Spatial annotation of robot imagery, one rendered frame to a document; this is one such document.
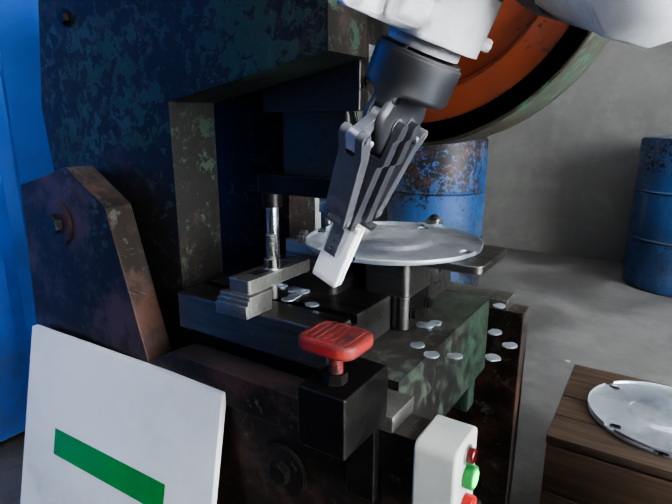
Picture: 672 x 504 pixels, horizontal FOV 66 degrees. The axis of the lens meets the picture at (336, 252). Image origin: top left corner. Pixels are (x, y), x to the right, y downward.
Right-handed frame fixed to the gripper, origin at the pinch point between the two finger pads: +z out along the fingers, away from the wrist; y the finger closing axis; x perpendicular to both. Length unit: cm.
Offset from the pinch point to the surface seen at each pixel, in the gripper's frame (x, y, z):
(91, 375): 37, 4, 51
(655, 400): -48, 84, 32
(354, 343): -6.2, -1.2, 7.0
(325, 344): -4.0, -2.9, 8.0
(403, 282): 0.4, 28.0, 13.5
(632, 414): -45, 75, 34
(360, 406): -9.4, 0.0, 14.0
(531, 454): -38, 103, 77
